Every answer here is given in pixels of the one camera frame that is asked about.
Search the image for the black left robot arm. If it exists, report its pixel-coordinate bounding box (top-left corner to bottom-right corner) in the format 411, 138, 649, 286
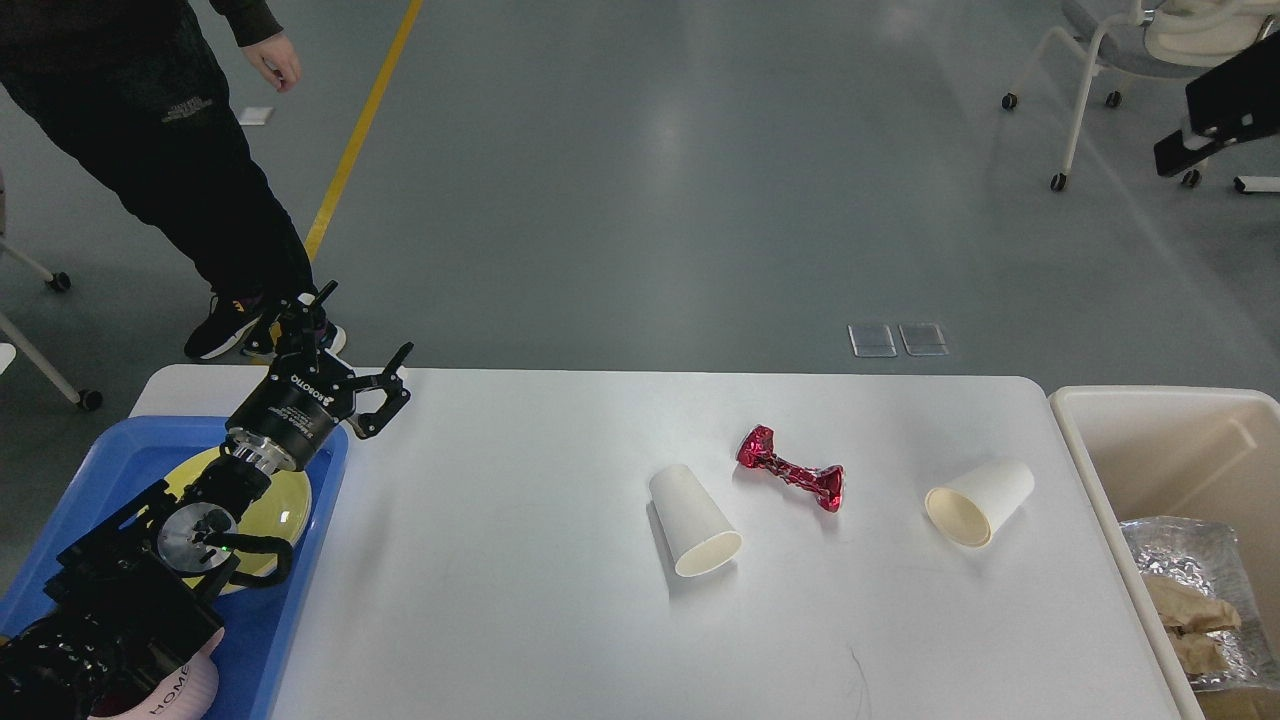
3, 284, 413, 719

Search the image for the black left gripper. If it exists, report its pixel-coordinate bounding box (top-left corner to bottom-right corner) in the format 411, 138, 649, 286
225, 281, 413, 471

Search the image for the white chair at left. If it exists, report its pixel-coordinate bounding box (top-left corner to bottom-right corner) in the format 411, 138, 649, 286
0, 240, 102, 413

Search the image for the yellow plastic plate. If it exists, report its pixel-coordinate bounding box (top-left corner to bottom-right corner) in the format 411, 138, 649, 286
155, 470, 312, 587

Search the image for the white rolling chair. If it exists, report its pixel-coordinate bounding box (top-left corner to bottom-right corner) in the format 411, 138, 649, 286
1001, 1, 1277, 192

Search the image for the white paper cup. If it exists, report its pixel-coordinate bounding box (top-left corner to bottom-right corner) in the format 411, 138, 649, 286
924, 457, 1036, 548
649, 464, 742, 578

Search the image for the person's bare hand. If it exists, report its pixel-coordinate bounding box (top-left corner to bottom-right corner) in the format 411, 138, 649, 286
239, 31, 302, 94

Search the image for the brown paper ball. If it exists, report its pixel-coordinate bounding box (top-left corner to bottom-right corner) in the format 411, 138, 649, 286
1142, 574, 1242, 675

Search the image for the person in brown sweater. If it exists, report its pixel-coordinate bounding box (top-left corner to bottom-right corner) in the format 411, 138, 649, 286
1, 1, 317, 361

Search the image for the red foil wrapper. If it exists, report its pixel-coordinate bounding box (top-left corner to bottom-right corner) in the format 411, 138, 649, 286
736, 425, 844, 512

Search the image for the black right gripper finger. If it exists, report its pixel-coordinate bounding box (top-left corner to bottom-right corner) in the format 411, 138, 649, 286
1153, 35, 1279, 177

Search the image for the pink ribbed mug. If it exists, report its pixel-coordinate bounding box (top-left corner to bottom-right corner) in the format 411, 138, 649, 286
90, 629, 225, 719

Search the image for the beige plastic bin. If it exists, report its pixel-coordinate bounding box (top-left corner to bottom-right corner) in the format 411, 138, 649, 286
1050, 386, 1279, 719

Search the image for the blue plastic tray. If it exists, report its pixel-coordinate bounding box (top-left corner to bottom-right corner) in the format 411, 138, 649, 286
1, 416, 349, 719

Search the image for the large foil bag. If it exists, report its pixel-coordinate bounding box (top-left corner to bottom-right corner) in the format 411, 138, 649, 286
1120, 516, 1277, 692

